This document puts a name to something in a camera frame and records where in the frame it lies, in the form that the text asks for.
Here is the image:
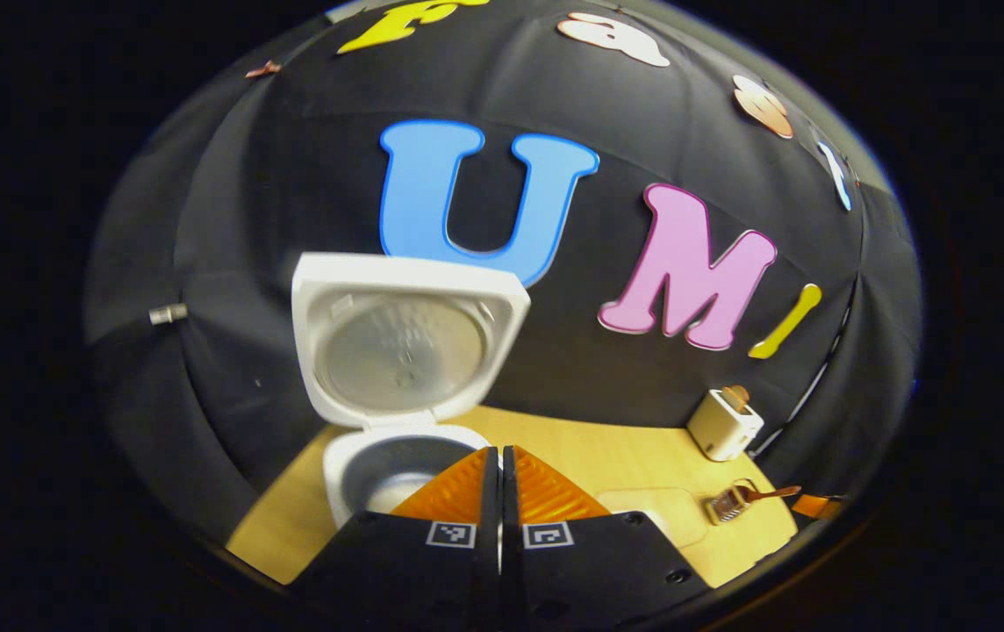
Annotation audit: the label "white cord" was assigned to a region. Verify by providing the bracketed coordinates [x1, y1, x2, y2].
[752, 290, 859, 457]

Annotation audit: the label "clear rice container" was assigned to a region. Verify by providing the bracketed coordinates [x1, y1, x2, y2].
[594, 487, 710, 552]

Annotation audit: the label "white toaster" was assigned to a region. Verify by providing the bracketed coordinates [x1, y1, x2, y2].
[687, 389, 764, 463]

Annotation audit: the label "brown wooden spoon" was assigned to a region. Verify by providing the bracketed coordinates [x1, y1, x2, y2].
[735, 485, 803, 506]

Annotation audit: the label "wire chopstick holder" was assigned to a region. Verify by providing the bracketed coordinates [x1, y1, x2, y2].
[706, 479, 762, 526]

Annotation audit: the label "white rice cooker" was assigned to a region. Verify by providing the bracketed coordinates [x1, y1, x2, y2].
[291, 253, 532, 528]

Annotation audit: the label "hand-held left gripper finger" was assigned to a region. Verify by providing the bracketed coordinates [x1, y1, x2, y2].
[291, 446, 503, 632]
[502, 445, 715, 632]

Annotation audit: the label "black backdrop cloth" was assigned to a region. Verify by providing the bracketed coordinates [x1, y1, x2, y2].
[85, 0, 924, 545]

